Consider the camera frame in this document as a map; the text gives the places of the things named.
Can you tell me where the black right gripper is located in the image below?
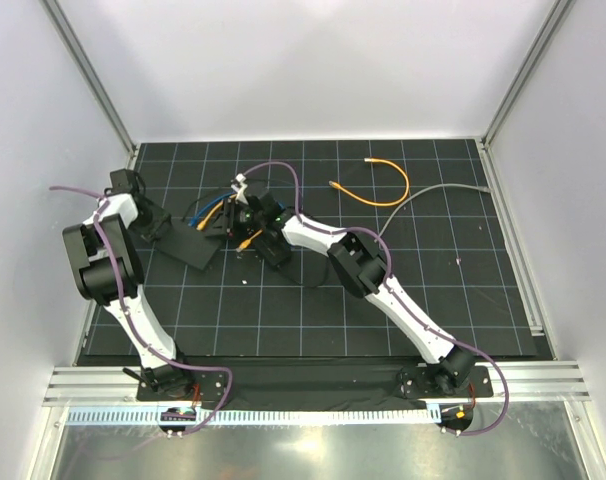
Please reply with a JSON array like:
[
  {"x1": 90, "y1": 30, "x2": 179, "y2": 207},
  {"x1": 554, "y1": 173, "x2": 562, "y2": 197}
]
[{"x1": 203, "y1": 200, "x2": 264, "y2": 243}]

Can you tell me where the black network switch box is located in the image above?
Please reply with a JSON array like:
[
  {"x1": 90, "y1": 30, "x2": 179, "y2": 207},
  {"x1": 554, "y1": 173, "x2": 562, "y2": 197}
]
[{"x1": 155, "y1": 222, "x2": 221, "y2": 270}]

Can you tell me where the grey ethernet cable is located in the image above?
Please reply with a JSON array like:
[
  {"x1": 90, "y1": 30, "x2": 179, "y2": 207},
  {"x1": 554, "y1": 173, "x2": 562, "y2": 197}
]
[{"x1": 380, "y1": 182, "x2": 492, "y2": 236}]

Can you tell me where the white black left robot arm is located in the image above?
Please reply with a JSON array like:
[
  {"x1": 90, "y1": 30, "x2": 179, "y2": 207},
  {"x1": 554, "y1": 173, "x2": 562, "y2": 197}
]
[{"x1": 63, "y1": 187, "x2": 195, "y2": 400}]

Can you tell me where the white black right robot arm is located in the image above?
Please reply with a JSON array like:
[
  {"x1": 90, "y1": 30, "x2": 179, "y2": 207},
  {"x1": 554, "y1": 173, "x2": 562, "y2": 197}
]
[{"x1": 191, "y1": 194, "x2": 475, "y2": 396}]

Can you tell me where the black grid cutting mat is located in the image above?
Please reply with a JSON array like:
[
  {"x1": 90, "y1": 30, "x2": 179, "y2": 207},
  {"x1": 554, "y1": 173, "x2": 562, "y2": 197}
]
[{"x1": 82, "y1": 139, "x2": 549, "y2": 363}]

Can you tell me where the black power adapter brick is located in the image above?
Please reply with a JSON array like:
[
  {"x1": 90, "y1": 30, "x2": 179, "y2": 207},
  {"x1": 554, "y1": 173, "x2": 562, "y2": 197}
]
[{"x1": 253, "y1": 236, "x2": 292, "y2": 269}]

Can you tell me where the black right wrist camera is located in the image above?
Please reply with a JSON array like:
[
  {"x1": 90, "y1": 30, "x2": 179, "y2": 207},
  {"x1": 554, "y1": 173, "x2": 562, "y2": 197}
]
[{"x1": 232, "y1": 173, "x2": 276, "y2": 210}]

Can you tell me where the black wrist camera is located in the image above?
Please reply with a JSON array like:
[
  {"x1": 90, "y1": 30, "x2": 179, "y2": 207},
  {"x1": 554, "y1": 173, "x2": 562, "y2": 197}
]
[
  {"x1": 232, "y1": 173, "x2": 276, "y2": 210},
  {"x1": 105, "y1": 169, "x2": 146, "y2": 195}
]

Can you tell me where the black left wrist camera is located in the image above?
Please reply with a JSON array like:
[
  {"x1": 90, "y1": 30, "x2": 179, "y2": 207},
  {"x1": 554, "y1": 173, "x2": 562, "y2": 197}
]
[{"x1": 105, "y1": 169, "x2": 146, "y2": 195}]

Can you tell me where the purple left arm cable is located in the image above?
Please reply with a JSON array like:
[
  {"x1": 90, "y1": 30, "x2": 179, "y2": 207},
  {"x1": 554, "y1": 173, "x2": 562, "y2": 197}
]
[{"x1": 49, "y1": 184, "x2": 234, "y2": 435}]

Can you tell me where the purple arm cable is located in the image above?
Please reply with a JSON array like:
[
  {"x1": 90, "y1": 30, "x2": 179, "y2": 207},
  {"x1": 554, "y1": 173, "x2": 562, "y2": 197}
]
[
  {"x1": 49, "y1": 184, "x2": 234, "y2": 435},
  {"x1": 242, "y1": 160, "x2": 511, "y2": 437}
]

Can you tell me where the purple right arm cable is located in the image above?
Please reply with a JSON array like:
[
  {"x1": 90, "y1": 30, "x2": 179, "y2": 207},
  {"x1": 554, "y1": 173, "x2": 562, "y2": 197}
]
[{"x1": 242, "y1": 160, "x2": 511, "y2": 437}]

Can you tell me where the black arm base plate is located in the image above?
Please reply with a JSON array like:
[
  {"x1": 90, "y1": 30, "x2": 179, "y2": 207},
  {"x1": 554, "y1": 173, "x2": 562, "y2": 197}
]
[{"x1": 135, "y1": 363, "x2": 494, "y2": 402}]

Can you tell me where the left aluminium corner post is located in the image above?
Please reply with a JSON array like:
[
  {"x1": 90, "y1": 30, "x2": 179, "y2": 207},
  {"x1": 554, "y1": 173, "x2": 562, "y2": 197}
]
[{"x1": 39, "y1": 0, "x2": 136, "y2": 156}]

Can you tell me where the aluminium corner post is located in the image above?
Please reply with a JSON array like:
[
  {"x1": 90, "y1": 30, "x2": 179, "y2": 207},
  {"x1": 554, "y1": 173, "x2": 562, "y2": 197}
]
[
  {"x1": 480, "y1": 0, "x2": 575, "y2": 149},
  {"x1": 39, "y1": 0, "x2": 136, "y2": 156}
]

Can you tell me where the white slotted cable duct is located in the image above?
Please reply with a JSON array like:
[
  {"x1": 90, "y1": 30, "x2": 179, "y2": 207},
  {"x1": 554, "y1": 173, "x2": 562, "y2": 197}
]
[{"x1": 66, "y1": 405, "x2": 441, "y2": 428}]

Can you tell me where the aluminium front frame rail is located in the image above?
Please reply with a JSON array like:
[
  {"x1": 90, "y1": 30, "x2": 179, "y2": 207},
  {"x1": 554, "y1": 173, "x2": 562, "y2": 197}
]
[{"x1": 42, "y1": 361, "x2": 590, "y2": 407}]

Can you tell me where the right aluminium corner post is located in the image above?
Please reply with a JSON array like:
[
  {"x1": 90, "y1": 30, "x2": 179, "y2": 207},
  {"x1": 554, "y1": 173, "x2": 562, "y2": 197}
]
[{"x1": 480, "y1": 0, "x2": 575, "y2": 149}]

